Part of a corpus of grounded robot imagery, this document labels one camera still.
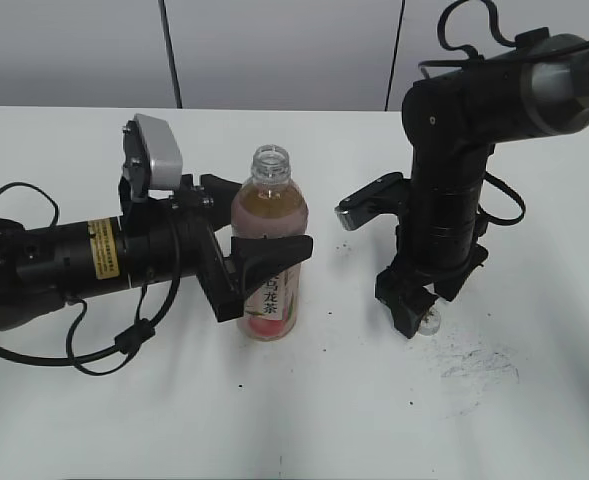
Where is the white bottle cap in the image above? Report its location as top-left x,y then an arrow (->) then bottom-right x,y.
417,308 -> 441,336

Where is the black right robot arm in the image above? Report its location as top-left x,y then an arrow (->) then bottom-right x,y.
370,30 -> 589,337

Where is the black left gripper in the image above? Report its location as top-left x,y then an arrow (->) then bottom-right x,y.
118,174 -> 313,323

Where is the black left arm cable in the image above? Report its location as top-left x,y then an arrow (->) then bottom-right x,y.
0,181 -> 183,376

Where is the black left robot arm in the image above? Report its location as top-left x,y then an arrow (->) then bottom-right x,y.
0,174 -> 313,331

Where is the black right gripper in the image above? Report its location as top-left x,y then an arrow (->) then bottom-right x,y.
375,240 -> 489,339

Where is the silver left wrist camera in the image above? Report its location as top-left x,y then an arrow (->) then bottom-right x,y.
122,113 -> 183,202

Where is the peach oolong tea bottle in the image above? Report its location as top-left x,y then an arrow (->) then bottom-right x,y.
231,145 -> 309,341

